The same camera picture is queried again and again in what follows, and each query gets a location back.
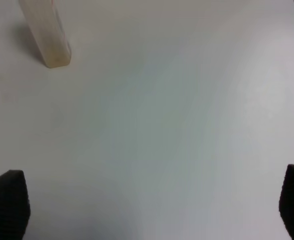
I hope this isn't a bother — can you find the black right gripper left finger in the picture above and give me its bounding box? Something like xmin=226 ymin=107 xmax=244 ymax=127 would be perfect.
xmin=0 ymin=170 xmax=31 ymax=240

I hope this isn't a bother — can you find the pink label drink bottle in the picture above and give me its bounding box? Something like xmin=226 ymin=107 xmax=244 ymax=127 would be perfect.
xmin=19 ymin=0 xmax=72 ymax=69

